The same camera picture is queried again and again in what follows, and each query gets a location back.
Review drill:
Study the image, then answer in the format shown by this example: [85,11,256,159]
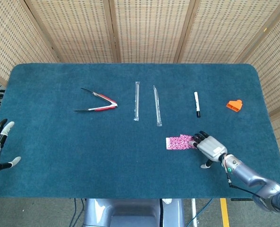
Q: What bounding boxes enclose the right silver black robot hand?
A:
[189,130,228,169]

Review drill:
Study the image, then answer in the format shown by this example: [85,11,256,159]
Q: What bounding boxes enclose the white marker with black cap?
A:
[193,91,201,118]

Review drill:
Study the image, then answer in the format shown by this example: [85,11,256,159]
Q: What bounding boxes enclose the orange plastic block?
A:
[225,99,243,113]

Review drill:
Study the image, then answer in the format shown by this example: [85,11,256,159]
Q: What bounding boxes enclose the blue carpet table cover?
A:
[0,63,280,199]

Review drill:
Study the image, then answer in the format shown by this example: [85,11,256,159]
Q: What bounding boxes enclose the yellow floor tape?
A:
[220,198,230,227]

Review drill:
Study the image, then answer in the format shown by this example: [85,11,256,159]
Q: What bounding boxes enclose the clear wrapped straw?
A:
[153,85,163,127]
[133,81,140,122]

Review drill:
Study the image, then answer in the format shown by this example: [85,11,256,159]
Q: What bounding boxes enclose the grey robot torso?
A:
[83,198,185,227]

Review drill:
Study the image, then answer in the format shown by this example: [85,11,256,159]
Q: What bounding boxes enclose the woven rattan folding screen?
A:
[0,0,280,187]

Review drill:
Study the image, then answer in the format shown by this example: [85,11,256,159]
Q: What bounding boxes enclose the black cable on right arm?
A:
[226,165,280,213]

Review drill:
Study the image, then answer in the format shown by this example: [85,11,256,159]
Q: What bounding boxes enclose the blue floor cable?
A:
[186,198,213,227]

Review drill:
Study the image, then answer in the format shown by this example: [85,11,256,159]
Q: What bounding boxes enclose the dark floor cable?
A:
[70,198,87,227]

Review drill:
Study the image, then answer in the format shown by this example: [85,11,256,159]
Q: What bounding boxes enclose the red-handled metal tongs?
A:
[74,87,119,113]

